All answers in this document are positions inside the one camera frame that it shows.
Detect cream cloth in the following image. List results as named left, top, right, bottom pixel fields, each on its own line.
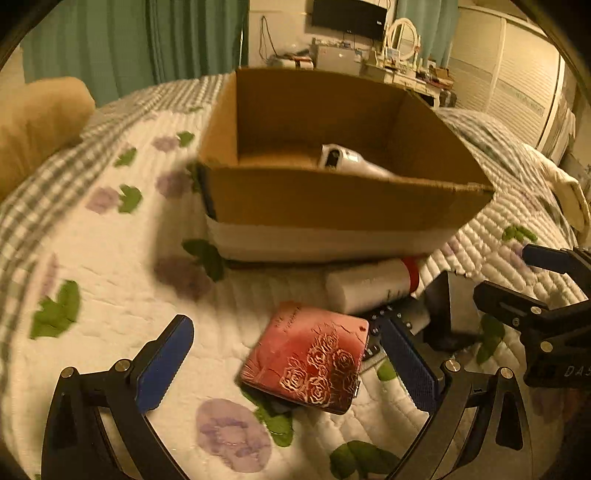
left=522, top=142, right=591, bottom=232

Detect white bottle with red cap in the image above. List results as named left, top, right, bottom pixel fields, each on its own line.
left=324, top=256, right=421, bottom=315

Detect white vanity mirror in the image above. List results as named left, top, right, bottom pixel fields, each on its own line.
left=382, top=17, right=424, bottom=64

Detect red rose-embossed wallet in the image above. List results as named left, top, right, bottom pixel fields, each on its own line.
left=236, top=301, right=371, bottom=415

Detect brown cardboard box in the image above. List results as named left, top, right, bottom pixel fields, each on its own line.
left=198, top=67, right=496, bottom=264

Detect narrow green curtain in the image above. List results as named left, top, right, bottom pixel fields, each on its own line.
left=396, top=0, right=461, bottom=65

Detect white handheld device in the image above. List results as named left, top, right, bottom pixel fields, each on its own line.
left=318, top=143, right=403, bottom=180

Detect white storage box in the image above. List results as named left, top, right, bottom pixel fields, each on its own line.
left=308, top=39, right=366, bottom=75

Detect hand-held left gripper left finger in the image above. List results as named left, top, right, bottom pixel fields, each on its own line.
left=41, top=315, right=195, bottom=480

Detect black wall television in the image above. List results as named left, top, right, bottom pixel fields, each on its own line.
left=311, top=0, right=389, bottom=40

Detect tan pillow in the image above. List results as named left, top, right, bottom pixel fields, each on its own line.
left=0, top=77, right=96, bottom=204

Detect cluttered white dresser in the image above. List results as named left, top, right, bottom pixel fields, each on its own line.
left=359, top=58, right=459, bottom=110

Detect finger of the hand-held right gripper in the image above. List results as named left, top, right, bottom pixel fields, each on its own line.
left=473, top=280, right=557, bottom=332
left=523, top=244, right=591, bottom=289

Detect white sliding wardrobe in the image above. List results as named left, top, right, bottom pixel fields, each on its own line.
left=449, top=6, right=568, bottom=155

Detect hanging black cable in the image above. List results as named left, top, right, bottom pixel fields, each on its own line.
left=257, top=15, right=279, bottom=63

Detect black rectangular case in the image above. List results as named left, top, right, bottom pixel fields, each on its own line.
left=424, top=271, right=482, bottom=352

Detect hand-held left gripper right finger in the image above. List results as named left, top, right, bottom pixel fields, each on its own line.
left=380, top=317, right=539, bottom=480

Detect black remote control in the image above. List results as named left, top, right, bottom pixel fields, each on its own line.
left=362, top=305, right=432, bottom=374

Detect floral quilted blanket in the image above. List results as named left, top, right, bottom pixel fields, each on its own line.
left=0, top=73, right=583, bottom=480

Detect wide green curtain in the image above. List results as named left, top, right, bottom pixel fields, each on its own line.
left=21, top=0, right=250, bottom=100

